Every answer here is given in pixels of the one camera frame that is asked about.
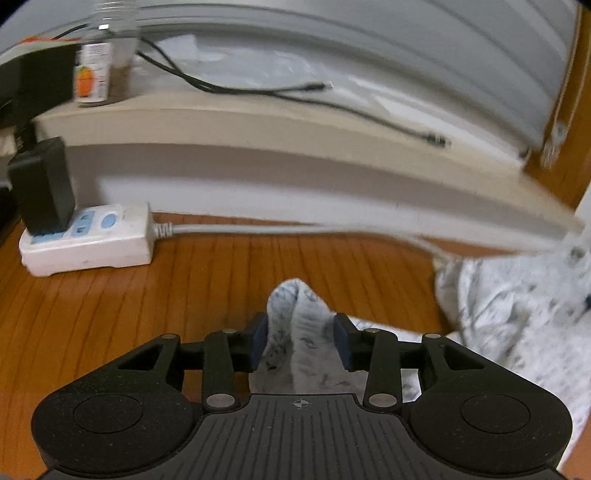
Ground white checker-print pants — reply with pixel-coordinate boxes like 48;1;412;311
249;231;591;411

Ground clear plastic bag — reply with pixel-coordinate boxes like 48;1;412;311
185;39;416;121

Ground black power adapter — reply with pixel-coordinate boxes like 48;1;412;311
8;137;77;236

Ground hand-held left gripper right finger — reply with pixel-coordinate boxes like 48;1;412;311
335;314;495;411

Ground black device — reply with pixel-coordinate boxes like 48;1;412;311
0;44;81;134

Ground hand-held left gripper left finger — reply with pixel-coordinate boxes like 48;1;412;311
106;314;270;411

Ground clear bottle orange label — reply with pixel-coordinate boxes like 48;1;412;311
74;0;141;108

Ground beige window sill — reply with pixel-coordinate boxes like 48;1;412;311
32;90;585;241

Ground black cable flat plug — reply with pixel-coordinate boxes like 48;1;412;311
134;51;452;149

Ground wooden window frame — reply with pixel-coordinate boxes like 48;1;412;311
522;0;591;208

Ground white power strip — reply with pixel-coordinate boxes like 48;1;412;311
18;203;155;278

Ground black cable barrel plug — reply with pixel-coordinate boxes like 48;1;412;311
134;34;333;93

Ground grey window blind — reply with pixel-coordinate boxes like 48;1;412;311
0;0;580;153

